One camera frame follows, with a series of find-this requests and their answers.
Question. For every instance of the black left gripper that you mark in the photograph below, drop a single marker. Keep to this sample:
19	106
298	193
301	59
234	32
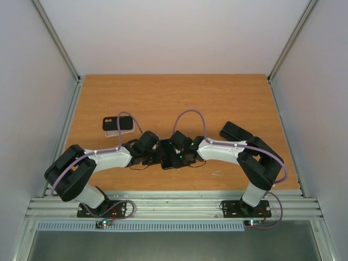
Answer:
158	160

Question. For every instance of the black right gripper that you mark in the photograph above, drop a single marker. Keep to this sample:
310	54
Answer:
176	157

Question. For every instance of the dark smartphone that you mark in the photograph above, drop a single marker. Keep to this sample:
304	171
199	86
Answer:
232	132
167	150

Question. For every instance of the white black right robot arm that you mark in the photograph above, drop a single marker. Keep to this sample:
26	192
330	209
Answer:
260	163

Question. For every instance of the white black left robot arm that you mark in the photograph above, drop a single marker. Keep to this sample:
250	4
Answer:
69	175

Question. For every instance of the white phone case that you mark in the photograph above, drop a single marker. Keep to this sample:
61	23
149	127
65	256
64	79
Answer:
113	133

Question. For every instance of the left small circuit board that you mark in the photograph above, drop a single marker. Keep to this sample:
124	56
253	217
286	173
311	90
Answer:
104	223

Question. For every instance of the small circuit board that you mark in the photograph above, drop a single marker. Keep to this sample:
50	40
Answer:
253	223
104	223

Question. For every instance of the right small circuit board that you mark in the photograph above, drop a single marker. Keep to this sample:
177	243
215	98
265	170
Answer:
253	223

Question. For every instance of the aluminium front rail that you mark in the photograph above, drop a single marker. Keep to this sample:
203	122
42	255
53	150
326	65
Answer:
181	205

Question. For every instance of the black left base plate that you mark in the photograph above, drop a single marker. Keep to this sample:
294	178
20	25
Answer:
110	209

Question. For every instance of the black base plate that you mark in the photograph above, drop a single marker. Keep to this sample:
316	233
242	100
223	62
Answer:
238	208
110	209

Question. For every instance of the grey slotted cable duct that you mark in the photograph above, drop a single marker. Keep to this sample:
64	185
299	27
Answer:
142	226

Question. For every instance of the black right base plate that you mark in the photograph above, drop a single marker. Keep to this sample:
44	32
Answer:
238	208

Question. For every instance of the aluminium frame rail left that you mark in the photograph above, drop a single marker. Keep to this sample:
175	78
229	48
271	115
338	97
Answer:
64	130

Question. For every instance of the aluminium frame rail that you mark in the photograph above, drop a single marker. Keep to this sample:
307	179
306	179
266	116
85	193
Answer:
64	130
300	25

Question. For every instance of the aluminium frame rail right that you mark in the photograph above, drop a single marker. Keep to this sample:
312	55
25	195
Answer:
300	25

